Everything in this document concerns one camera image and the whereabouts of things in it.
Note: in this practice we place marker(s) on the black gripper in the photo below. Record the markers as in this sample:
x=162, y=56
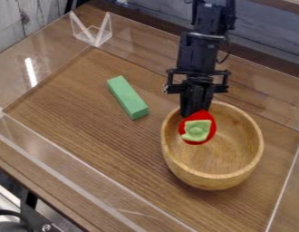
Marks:
x=196, y=73

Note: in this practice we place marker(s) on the red plush strawberry toy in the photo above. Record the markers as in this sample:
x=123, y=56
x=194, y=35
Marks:
x=198, y=128

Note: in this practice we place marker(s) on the green rectangular block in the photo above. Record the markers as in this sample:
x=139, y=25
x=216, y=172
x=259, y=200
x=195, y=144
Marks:
x=128, y=98

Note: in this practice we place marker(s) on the wooden bowl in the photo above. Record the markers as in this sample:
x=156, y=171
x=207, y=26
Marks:
x=222, y=162

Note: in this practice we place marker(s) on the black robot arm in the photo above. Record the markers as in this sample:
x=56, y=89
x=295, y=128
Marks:
x=214, y=19

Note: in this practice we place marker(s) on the clear acrylic enclosure wall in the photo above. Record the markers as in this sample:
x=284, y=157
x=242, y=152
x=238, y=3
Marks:
x=93, y=163

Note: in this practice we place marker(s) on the clear acrylic corner bracket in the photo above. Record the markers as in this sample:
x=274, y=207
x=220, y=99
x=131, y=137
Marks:
x=93, y=35

